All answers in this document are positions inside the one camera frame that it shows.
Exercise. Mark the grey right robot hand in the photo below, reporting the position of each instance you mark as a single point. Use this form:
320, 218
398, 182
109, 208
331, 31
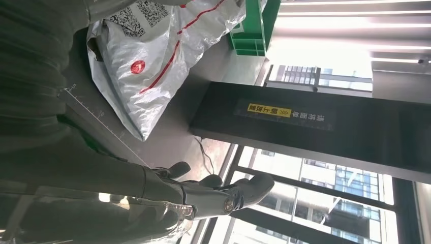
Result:
84, 188

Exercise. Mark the green plastic crate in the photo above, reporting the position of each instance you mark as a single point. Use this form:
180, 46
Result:
252, 30

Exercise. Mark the white panel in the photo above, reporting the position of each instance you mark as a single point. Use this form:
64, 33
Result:
400, 86

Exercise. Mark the black inbound scanner machine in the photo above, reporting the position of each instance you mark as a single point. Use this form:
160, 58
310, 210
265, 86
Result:
303, 141

